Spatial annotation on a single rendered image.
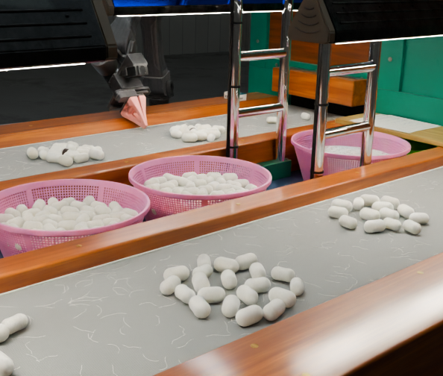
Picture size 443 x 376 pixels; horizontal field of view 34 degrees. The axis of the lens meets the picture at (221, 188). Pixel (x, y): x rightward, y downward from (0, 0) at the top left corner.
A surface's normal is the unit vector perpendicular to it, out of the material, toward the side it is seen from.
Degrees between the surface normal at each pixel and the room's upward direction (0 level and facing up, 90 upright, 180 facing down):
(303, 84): 90
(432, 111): 90
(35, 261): 0
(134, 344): 0
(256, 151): 90
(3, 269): 0
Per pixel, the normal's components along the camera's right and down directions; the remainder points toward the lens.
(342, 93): -0.75, 0.18
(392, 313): 0.03, -0.96
